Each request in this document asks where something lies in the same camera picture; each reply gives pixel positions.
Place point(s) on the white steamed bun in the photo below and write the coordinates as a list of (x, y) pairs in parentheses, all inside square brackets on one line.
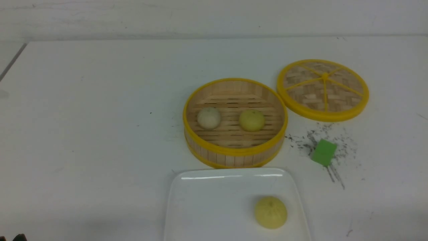
[(209, 118)]

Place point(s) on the yellow steamed bun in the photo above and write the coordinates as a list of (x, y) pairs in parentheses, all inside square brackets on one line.
[(270, 212), (251, 120)]

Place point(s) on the white square plate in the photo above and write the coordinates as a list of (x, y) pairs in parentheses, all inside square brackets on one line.
[(219, 205)]

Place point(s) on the yellow steamed bun on plate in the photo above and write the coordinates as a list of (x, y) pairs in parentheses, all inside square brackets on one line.
[(270, 212)]

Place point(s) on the bamboo steamer basket yellow rim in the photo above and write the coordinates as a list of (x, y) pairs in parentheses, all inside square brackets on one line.
[(228, 145)]

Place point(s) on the woven bamboo steamer lid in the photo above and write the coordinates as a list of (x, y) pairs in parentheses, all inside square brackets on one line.
[(322, 90)]

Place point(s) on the green cube block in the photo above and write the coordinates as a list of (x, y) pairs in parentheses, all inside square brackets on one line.
[(324, 152)]

